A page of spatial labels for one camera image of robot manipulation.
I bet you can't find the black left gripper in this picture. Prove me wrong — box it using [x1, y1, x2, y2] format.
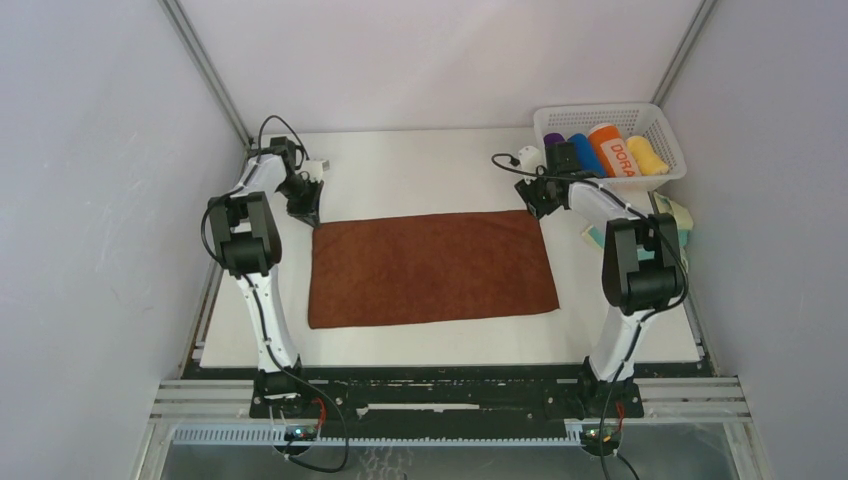
[276, 175, 323, 230]

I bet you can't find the brown towel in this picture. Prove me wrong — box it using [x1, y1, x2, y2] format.
[307, 210, 560, 329]

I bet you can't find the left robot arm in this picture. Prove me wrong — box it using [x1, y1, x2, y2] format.
[201, 146, 324, 417]

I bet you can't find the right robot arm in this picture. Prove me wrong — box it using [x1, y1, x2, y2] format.
[514, 176, 687, 416]

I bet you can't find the blue rolled towel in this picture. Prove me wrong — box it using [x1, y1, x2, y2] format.
[567, 133, 607, 178]

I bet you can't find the purple rolled towel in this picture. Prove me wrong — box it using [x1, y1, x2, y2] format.
[543, 132, 566, 148]

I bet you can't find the teal towel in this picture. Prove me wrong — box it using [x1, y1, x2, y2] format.
[581, 226, 605, 250]

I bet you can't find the orange rolled towel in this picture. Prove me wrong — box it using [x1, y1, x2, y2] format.
[587, 123, 642, 178]

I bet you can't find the yellow rolled towel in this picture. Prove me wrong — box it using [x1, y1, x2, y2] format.
[625, 135, 670, 176]

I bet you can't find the white plastic basket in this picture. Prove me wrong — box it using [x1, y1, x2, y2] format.
[533, 103, 687, 190]

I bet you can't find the pale yellow towel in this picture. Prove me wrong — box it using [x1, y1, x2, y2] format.
[652, 191, 694, 232]

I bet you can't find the left controller board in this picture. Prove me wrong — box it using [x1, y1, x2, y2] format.
[284, 426, 318, 443]

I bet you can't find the controller board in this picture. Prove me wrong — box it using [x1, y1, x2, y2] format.
[581, 428, 621, 444]
[284, 426, 318, 443]

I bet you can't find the right controller board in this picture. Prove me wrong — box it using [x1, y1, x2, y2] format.
[581, 428, 621, 444]

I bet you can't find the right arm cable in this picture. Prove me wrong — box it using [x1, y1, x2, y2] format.
[490, 152, 690, 480]

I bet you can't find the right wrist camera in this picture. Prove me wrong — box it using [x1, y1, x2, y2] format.
[517, 145, 545, 174]

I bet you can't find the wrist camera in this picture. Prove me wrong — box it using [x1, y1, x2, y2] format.
[517, 145, 545, 174]
[302, 159, 330, 182]

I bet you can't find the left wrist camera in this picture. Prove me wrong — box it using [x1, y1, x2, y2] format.
[302, 159, 330, 182]

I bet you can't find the white slotted cable duct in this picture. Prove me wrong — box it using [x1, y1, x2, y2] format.
[171, 422, 596, 447]

